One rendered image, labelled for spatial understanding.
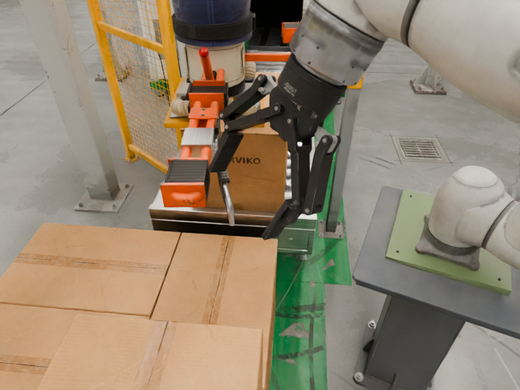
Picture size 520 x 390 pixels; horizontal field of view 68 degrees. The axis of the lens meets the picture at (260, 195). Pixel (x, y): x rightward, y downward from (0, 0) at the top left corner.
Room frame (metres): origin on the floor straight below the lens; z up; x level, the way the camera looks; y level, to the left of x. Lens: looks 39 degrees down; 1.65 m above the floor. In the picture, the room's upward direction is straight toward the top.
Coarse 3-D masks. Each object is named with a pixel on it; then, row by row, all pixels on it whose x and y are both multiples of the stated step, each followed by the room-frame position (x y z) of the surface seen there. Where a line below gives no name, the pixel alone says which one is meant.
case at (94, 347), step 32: (96, 320) 0.46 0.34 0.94; (128, 320) 0.46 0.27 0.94; (160, 320) 0.46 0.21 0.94; (64, 352) 0.39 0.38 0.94; (96, 352) 0.39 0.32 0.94; (128, 352) 0.39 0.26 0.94; (160, 352) 0.39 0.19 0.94; (192, 352) 0.39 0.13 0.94; (224, 352) 0.39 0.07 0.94; (256, 352) 0.39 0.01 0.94; (64, 384) 0.33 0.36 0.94; (96, 384) 0.33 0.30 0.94; (128, 384) 0.33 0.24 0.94; (160, 384) 0.33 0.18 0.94; (192, 384) 0.33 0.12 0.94; (224, 384) 0.33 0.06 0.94; (256, 384) 0.33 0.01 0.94
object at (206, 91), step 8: (200, 80) 0.93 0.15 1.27; (208, 80) 0.93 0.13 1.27; (216, 80) 0.93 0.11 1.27; (224, 80) 0.93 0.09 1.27; (192, 88) 0.91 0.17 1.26; (200, 88) 0.91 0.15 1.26; (208, 88) 0.91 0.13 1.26; (216, 88) 0.91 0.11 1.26; (224, 88) 0.89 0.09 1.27; (192, 96) 0.85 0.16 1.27; (200, 96) 0.85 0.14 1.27; (208, 96) 0.85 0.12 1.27; (216, 96) 0.85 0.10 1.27; (224, 96) 0.86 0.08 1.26; (192, 104) 0.85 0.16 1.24; (208, 104) 0.85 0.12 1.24; (224, 104) 0.87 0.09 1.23
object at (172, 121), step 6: (174, 96) 1.15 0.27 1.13; (168, 114) 1.02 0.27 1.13; (168, 120) 0.99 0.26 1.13; (174, 120) 0.99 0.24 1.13; (180, 120) 0.99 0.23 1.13; (186, 120) 0.99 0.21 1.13; (168, 126) 0.97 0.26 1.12; (174, 126) 0.97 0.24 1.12; (180, 126) 0.97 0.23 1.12; (186, 126) 0.97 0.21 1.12
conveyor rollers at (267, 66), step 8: (256, 64) 3.10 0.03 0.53; (264, 64) 3.09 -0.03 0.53; (272, 64) 3.09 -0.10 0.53; (280, 64) 3.08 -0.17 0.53; (272, 72) 2.91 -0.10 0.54; (280, 72) 2.90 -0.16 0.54; (288, 152) 1.74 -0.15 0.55; (288, 160) 1.66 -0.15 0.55; (288, 168) 1.64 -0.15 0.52; (288, 176) 1.54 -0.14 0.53; (288, 184) 1.46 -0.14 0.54; (288, 192) 1.39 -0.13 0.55
